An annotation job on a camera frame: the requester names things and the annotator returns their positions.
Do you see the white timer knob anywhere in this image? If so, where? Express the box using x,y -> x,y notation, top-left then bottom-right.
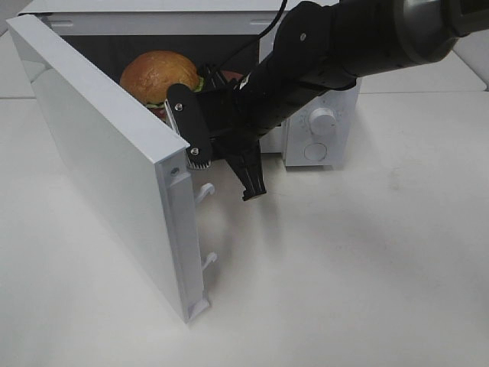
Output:
309,108 -> 337,136

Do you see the pink round plate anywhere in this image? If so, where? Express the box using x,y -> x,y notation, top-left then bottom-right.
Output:
221,70 -> 243,81

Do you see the round white door button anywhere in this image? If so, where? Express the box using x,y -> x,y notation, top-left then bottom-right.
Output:
303,143 -> 328,162

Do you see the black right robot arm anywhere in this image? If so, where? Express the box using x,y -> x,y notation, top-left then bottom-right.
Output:
187,1 -> 488,200

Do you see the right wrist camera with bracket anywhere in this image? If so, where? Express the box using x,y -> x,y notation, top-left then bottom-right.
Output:
164,83 -> 212,170

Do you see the burger with lettuce and tomato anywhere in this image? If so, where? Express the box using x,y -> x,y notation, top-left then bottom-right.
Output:
119,50 -> 204,121

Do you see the white microwave oven body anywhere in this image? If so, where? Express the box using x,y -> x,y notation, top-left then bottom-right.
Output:
22,1 -> 359,167

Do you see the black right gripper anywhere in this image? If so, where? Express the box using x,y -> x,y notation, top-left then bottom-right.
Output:
196,63 -> 290,201

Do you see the white microwave door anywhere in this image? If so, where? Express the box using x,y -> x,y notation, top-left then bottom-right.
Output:
8,15 -> 209,322

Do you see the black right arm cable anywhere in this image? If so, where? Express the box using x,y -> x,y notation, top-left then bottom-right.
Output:
213,0 -> 290,83

